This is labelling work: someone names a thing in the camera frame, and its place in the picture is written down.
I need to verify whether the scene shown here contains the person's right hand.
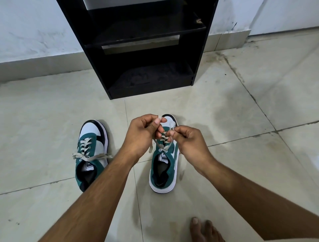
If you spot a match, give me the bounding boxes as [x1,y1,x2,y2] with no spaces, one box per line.
[165,125,217,178]

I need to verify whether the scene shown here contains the person's left hand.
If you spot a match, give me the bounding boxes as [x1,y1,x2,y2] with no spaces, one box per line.
[119,114,168,163]

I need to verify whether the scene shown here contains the teal white sneaker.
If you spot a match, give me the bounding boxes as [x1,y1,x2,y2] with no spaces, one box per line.
[149,114,180,194]
[72,119,113,192]

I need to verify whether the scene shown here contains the black shoe rack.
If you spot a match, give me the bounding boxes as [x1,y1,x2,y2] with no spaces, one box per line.
[56,0,219,100]

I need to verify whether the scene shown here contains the person's left forearm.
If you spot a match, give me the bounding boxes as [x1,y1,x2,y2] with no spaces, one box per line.
[39,151,138,242]

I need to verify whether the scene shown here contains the person's right forearm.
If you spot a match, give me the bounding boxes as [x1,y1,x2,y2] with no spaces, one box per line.
[202,159,319,241]

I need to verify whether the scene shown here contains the person's right foot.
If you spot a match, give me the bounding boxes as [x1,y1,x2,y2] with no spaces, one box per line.
[190,217,225,242]

